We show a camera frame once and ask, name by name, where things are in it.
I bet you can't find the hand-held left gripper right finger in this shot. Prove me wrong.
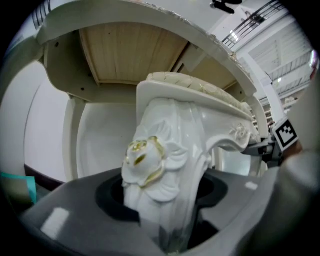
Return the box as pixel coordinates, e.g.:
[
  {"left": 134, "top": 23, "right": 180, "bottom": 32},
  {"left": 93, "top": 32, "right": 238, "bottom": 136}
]
[{"left": 189, "top": 149, "right": 320, "bottom": 256}]

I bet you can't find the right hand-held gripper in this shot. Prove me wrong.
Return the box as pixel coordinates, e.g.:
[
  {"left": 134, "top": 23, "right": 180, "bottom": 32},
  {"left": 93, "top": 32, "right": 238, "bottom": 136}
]
[{"left": 241, "top": 119, "right": 300, "bottom": 169}]

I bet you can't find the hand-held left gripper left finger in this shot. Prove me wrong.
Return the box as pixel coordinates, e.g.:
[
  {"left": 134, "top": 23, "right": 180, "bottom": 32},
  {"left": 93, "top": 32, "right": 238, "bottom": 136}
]
[{"left": 19, "top": 167, "right": 165, "bottom": 256}]

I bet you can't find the cream upholstered stool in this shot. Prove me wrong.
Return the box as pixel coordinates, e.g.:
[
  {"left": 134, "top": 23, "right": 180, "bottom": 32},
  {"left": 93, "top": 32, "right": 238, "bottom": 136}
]
[{"left": 121, "top": 71, "right": 266, "bottom": 254}]

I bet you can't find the white ornate dressing table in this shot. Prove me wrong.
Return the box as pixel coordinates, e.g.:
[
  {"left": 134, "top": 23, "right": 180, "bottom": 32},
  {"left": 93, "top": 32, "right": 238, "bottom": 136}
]
[{"left": 34, "top": 0, "right": 271, "bottom": 182}]

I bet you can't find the person's right forearm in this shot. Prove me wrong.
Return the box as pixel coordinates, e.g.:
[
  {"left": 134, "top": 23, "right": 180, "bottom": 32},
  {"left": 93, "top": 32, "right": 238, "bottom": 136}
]
[{"left": 284, "top": 139, "right": 304, "bottom": 160}]

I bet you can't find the metal railing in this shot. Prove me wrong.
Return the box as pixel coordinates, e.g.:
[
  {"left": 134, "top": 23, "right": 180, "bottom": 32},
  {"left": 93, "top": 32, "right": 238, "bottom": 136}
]
[{"left": 222, "top": 0, "right": 288, "bottom": 48}]

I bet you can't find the black ceiling fixture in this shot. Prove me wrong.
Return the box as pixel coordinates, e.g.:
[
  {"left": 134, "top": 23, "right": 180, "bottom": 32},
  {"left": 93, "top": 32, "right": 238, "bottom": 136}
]
[{"left": 209, "top": 0, "right": 243, "bottom": 15}]

